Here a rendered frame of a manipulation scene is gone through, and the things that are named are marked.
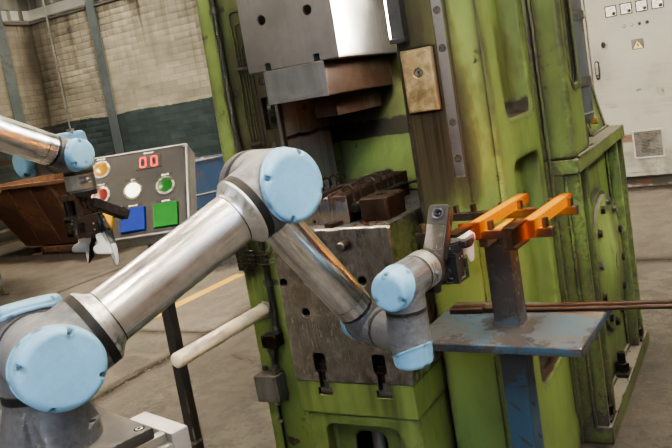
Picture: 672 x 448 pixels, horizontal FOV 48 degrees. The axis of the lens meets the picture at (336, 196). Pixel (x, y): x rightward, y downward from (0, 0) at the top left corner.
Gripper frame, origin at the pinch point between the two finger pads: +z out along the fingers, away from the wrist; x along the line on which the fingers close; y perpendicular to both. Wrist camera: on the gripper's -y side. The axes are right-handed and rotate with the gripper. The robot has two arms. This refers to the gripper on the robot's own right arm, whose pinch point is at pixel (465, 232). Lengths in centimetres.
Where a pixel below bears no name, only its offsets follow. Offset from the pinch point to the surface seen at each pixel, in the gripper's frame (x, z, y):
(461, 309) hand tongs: -14.6, 22.7, 25.2
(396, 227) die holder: -32.4, 27.6, 4.4
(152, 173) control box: -104, 13, -19
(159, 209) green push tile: -99, 8, -8
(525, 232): 12.7, 1.0, 0.8
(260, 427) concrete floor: -134, 71, 94
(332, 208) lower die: -52, 28, -2
